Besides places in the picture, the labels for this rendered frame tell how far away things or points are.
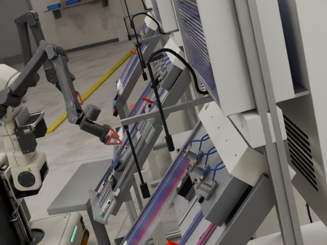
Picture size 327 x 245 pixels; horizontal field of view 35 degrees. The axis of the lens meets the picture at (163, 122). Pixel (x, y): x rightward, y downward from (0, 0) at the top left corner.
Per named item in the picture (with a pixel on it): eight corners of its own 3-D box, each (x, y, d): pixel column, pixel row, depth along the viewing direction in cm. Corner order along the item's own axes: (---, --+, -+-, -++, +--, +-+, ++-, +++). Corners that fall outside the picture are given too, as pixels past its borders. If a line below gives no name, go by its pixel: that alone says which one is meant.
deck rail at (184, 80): (124, 183, 273) (114, 177, 272) (124, 181, 275) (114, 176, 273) (198, 70, 258) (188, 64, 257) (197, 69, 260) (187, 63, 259)
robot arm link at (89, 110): (79, 121, 253) (67, 118, 246) (89, 100, 252) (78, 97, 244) (95, 132, 247) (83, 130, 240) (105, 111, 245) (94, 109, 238)
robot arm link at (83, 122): (77, 126, 246) (78, 129, 241) (83, 113, 245) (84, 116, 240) (90, 132, 248) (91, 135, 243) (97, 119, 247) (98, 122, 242)
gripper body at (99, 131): (107, 125, 252) (93, 119, 249) (109, 131, 242) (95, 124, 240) (101, 136, 253) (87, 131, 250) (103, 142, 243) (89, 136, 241)
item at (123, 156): (121, 177, 274) (116, 174, 273) (120, 137, 337) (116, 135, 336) (140, 148, 270) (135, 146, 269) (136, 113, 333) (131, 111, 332)
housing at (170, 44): (194, 77, 261) (171, 62, 258) (183, 60, 308) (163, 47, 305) (203, 64, 260) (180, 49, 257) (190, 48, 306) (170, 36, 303)
